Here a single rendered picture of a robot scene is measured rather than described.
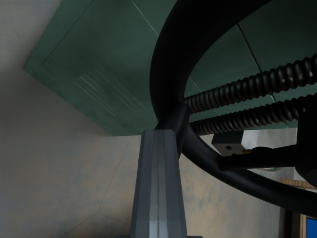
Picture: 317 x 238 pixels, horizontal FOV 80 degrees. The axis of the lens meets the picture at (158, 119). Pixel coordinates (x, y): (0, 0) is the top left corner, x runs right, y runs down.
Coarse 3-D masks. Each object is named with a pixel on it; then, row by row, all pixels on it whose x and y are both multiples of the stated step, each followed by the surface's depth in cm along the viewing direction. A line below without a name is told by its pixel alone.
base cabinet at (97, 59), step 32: (64, 0) 35; (96, 0) 32; (128, 0) 30; (160, 0) 28; (64, 32) 42; (96, 32) 38; (128, 32) 35; (32, 64) 62; (64, 64) 53; (96, 64) 47; (128, 64) 42; (224, 64) 32; (256, 64) 30; (64, 96) 74; (96, 96) 61; (128, 96) 54; (128, 128) 74; (256, 128) 43
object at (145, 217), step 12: (144, 132) 10; (156, 132) 10; (144, 144) 9; (156, 144) 9; (144, 156) 8; (156, 156) 8; (144, 168) 8; (156, 168) 8; (144, 180) 7; (156, 180) 7; (144, 192) 7; (156, 192) 7; (144, 204) 7; (156, 204) 7; (132, 216) 6; (144, 216) 6; (156, 216) 6; (132, 228) 6; (144, 228) 6; (156, 228) 6
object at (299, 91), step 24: (288, 0) 22; (312, 0) 21; (240, 24) 26; (264, 24) 25; (288, 24) 24; (312, 24) 23; (264, 48) 27; (288, 48) 26; (312, 48) 25; (288, 96) 32
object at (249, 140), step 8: (216, 136) 50; (224, 136) 48; (232, 136) 47; (240, 136) 45; (248, 136) 47; (256, 136) 50; (216, 144) 49; (224, 144) 47; (232, 144) 46; (240, 144) 44; (248, 144) 46; (256, 144) 50; (224, 152) 51; (232, 152) 49; (240, 152) 47
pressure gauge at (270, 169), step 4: (256, 148) 42; (260, 148) 41; (264, 148) 41; (268, 148) 40; (244, 152) 46; (248, 152) 45; (252, 152) 42; (260, 168) 44; (264, 168) 43; (268, 168) 42; (272, 168) 42; (276, 168) 41; (280, 168) 40
